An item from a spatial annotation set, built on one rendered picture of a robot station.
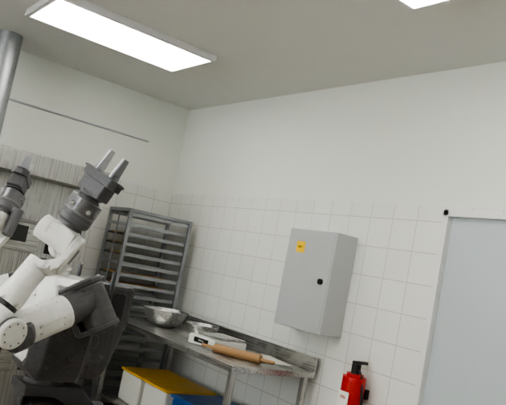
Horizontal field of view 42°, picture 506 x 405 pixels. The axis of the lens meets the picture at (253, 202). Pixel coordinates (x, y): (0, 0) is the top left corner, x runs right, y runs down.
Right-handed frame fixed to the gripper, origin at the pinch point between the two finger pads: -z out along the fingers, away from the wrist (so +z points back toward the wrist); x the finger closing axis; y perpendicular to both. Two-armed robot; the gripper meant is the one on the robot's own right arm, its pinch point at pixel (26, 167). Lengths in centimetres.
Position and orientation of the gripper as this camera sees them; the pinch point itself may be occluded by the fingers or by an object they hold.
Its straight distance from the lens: 239.3
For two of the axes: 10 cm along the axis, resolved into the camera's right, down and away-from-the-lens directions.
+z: -2.5, 8.4, -4.8
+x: 2.1, -4.4, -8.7
